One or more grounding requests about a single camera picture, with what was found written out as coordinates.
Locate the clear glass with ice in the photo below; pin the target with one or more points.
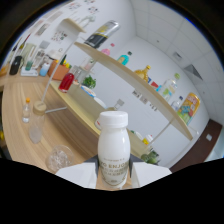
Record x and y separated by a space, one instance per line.
59 159

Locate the green potted plant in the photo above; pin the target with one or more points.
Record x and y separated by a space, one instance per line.
89 82

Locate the small blue label bottle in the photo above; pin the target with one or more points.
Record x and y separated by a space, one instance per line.
158 88

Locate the black and yellow bag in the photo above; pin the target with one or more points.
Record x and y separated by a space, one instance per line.
100 35

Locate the green cup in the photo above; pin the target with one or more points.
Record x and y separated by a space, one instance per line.
29 65

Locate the gripper left finger white block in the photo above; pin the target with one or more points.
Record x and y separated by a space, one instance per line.
78 173

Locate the white milk bottle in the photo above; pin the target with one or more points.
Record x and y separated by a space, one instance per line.
113 150

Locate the yellow oil bottle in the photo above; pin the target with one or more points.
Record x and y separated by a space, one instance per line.
142 74

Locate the yellow snack bag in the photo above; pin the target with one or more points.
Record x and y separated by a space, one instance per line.
189 108

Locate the white figure on wall shelf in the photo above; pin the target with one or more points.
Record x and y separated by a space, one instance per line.
87 21

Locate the black kettle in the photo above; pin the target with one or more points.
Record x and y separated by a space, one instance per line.
15 65

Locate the orange storage basket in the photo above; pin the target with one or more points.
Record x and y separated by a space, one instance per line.
58 70

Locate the clear jar wooden lid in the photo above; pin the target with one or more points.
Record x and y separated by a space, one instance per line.
36 126

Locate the clear bottle green cap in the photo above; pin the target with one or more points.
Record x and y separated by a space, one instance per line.
168 86

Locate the small clear water bottle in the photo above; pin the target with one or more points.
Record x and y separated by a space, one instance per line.
176 104

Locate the white kitchen scale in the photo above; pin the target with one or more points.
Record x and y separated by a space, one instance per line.
29 72

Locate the clear bottle orange cap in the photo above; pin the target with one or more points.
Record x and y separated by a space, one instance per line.
26 113

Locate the pink liquid bottle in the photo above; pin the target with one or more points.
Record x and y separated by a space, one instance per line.
106 50

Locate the yellow label paper cup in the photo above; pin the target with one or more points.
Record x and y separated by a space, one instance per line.
147 140

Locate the wooden wall shelf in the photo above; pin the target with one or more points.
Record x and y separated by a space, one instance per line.
74 25

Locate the teal liquid bottle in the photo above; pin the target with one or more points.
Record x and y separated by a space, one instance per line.
124 59

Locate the glass jar of limes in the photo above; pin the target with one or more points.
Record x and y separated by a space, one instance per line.
150 158

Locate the blue rimmed plate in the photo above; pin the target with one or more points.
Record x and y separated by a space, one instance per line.
88 91

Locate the white bowl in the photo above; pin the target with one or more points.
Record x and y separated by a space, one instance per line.
100 102

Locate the gripper right finger white block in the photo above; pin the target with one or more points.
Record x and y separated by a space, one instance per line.
148 173

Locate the red liquid bottle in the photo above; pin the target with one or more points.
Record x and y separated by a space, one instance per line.
66 82

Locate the small red bottle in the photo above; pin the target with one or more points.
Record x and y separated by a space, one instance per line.
154 84

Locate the ceiling air vent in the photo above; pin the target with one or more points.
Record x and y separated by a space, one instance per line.
193 71

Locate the brown door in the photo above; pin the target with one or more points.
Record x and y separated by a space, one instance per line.
200 146

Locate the blue and white cup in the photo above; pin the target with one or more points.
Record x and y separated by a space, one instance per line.
44 70

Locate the two-tier wooden shelf rack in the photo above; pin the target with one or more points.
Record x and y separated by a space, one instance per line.
133 78

